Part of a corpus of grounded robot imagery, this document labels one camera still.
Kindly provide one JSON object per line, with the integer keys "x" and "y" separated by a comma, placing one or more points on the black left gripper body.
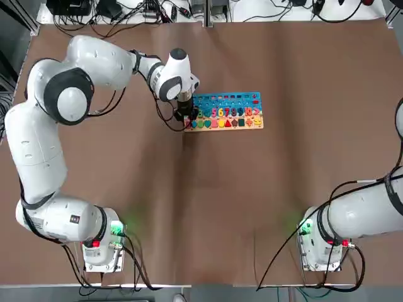
{"x": 184, "y": 108}

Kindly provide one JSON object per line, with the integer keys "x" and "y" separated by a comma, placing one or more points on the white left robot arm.
{"x": 37, "y": 151}

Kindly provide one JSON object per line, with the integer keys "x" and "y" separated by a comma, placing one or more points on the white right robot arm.
{"x": 362, "y": 210}

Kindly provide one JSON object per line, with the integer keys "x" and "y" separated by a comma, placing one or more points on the blue wooden toy board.
{"x": 230, "y": 104}

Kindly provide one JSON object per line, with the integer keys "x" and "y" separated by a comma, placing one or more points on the green number three piece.
{"x": 201, "y": 112}

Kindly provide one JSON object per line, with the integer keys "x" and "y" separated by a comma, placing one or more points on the blue rhombus piece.
{"x": 194, "y": 124}

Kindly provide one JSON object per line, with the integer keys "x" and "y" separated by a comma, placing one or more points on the green circle piece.
{"x": 201, "y": 123}

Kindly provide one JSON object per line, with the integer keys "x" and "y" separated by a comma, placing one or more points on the teal number four piece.
{"x": 207, "y": 112}

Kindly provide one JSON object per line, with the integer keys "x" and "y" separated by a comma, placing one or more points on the teal heart piece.
{"x": 207, "y": 123}

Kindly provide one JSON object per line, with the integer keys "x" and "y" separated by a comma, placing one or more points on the pink number five piece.
{"x": 214, "y": 112}

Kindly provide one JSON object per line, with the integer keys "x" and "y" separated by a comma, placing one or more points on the pink trapezoid piece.
{"x": 214, "y": 123}

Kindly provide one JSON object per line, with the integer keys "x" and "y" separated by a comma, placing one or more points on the yellow number six piece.
{"x": 220, "y": 112}

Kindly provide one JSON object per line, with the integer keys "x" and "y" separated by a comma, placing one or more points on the yellow polygon piece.
{"x": 221, "y": 123}

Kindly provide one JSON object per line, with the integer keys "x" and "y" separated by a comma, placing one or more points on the red number seven piece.
{"x": 227, "y": 111}

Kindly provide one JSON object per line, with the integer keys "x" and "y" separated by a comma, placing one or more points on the red triangle piece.
{"x": 228, "y": 123}

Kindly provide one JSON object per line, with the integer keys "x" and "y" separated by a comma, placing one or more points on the brown number eight piece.
{"x": 234, "y": 111}

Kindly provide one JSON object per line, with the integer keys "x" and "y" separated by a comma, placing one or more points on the brown pentagon piece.
{"x": 235, "y": 122}

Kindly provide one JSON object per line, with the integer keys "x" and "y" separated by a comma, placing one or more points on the dark teal number nine piece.
{"x": 240, "y": 111}

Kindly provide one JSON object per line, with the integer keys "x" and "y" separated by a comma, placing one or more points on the dark teal square piece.
{"x": 241, "y": 122}

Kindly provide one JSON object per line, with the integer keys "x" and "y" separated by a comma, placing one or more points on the orange plus sign piece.
{"x": 250, "y": 121}

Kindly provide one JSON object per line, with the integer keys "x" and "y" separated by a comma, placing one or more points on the pink greater-than sign piece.
{"x": 256, "y": 111}

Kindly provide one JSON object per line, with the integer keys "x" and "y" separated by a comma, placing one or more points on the yellow equals sign piece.
{"x": 258, "y": 121}

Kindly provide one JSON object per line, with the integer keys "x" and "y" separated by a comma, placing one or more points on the purple usb hub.
{"x": 150, "y": 14}

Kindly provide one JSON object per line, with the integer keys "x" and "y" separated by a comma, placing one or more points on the grey electronics box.
{"x": 198, "y": 6}
{"x": 220, "y": 6}

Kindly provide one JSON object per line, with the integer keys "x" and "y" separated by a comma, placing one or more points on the black power adapter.
{"x": 108, "y": 11}
{"x": 318, "y": 7}

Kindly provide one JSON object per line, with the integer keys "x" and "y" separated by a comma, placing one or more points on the black box device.
{"x": 69, "y": 6}

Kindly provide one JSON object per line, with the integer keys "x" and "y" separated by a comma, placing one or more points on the person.
{"x": 179, "y": 297}

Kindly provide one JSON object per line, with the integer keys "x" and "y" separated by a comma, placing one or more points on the red round object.
{"x": 368, "y": 2}

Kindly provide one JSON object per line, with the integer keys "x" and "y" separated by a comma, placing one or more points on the aluminium profile post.
{"x": 209, "y": 14}

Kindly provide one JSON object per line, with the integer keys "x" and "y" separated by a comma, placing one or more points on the aluminium frame profile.
{"x": 33, "y": 28}
{"x": 395, "y": 9}

